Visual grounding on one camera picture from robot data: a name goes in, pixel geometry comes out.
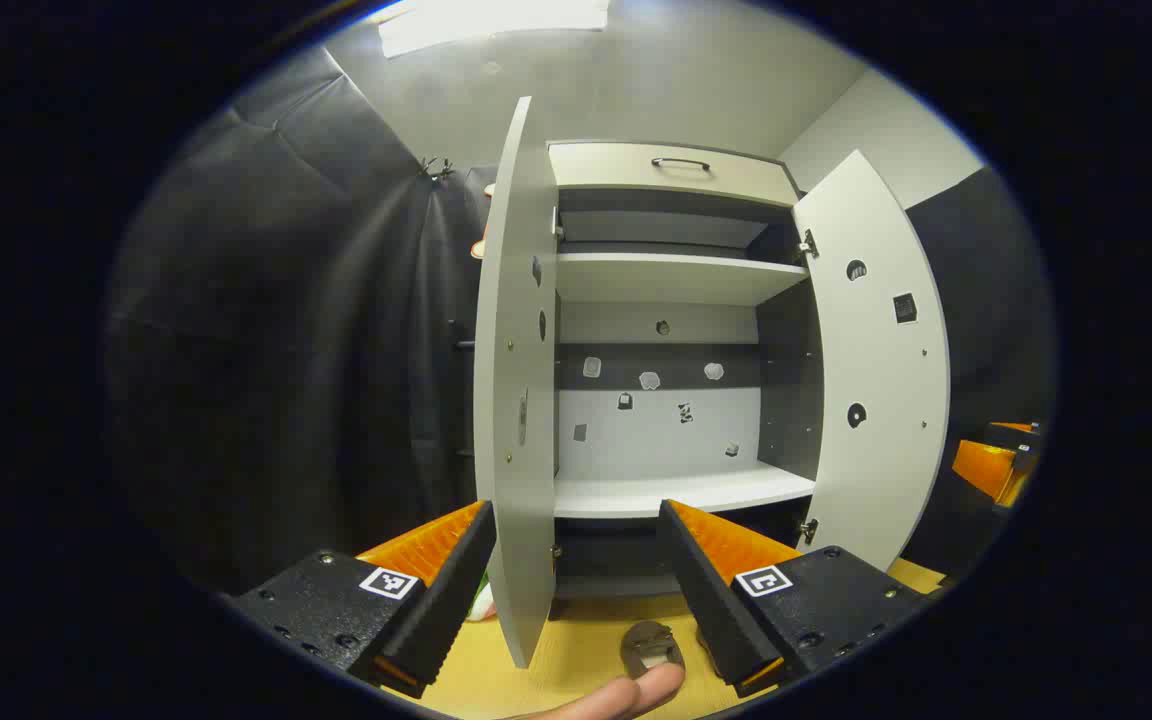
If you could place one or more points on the white cabinet drawer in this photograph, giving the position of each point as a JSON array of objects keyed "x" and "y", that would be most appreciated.
[{"x": 616, "y": 170}]

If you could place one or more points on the white cabinet shelf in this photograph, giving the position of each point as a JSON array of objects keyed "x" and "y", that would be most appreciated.
[
  {"x": 676, "y": 278},
  {"x": 676, "y": 492}
]

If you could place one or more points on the black backdrop cloth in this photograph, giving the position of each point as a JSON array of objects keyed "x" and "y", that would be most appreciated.
[
  {"x": 986, "y": 300},
  {"x": 266, "y": 350}
]

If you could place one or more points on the white cabinet door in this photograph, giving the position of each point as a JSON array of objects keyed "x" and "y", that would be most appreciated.
[
  {"x": 516, "y": 350},
  {"x": 876, "y": 350}
]

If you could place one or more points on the brown fuzzy shoe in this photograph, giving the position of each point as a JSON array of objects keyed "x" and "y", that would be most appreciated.
[{"x": 651, "y": 645}]

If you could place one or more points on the green ribbed toy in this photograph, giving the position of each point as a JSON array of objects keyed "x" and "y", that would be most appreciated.
[{"x": 482, "y": 605}]

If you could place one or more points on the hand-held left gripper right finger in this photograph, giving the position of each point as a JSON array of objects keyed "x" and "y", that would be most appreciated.
[{"x": 711, "y": 600}]

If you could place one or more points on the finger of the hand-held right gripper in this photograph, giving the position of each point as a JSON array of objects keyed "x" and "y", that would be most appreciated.
[
  {"x": 986, "y": 470},
  {"x": 1014, "y": 437}
]

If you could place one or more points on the white shoe cabinet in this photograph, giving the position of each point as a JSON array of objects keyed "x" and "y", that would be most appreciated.
[{"x": 636, "y": 440}]

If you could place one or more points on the ceiling light panel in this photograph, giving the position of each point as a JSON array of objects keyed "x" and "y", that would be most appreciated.
[{"x": 486, "y": 25}]

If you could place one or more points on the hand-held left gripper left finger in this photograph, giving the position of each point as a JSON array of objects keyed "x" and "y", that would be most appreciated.
[{"x": 446, "y": 610}]

